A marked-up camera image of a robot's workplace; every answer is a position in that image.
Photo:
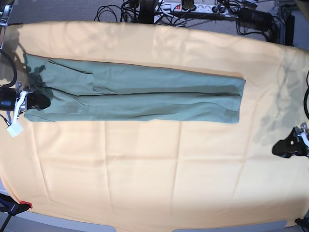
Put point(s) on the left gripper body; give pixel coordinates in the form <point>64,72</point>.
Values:
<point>303,134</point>

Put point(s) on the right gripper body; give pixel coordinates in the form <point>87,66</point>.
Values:
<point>10,96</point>

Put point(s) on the green T-shirt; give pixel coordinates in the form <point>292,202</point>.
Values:
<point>101,91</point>

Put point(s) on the black clamp right corner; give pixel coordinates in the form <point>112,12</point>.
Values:
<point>303,222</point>

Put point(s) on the blue clamp with red tip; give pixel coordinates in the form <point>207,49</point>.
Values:
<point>12,208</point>

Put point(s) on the yellow tablecloth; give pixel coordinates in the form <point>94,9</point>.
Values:
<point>159,176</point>

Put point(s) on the black power adapter box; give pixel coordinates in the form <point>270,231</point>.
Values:
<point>259,19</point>

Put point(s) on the black column base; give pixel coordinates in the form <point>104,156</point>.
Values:
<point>147,11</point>

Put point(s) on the white power strip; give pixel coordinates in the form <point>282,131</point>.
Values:
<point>174,7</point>

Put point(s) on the black table leg post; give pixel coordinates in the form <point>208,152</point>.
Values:
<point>289,31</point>

